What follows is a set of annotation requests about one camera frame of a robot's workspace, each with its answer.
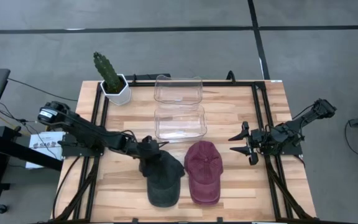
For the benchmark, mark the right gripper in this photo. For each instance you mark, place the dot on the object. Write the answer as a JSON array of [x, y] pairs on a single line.
[[256, 140]]

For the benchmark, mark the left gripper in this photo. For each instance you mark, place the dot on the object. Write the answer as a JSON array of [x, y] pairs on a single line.
[[148, 146]]

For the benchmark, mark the dark green baseball cap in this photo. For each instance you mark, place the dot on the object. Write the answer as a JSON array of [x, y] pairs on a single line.
[[163, 186]]

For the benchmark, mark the maroon baseball cap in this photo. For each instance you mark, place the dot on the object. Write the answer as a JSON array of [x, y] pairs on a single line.
[[204, 174]]

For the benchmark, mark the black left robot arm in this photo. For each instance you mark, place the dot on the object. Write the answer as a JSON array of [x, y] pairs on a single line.
[[85, 130]]

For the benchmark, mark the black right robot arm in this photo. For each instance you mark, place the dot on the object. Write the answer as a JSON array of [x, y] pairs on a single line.
[[291, 130]]

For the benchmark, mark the clear plastic bin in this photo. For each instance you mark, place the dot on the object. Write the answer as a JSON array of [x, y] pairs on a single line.
[[179, 90], [179, 124]]

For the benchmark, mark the white hexagonal plant pot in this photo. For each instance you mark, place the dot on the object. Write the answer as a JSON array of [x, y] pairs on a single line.
[[120, 98]]

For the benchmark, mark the green cactus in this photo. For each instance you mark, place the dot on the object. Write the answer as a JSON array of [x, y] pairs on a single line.
[[107, 73]]

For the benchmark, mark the white paper label sheet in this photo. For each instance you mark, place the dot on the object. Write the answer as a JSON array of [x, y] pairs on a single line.
[[42, 146]]

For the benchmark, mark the black caster wheel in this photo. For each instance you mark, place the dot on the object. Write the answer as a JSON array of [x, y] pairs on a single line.
[[2, 208]]

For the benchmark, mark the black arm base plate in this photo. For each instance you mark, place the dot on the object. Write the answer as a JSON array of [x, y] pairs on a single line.
[[73, 151], [294, 151]]

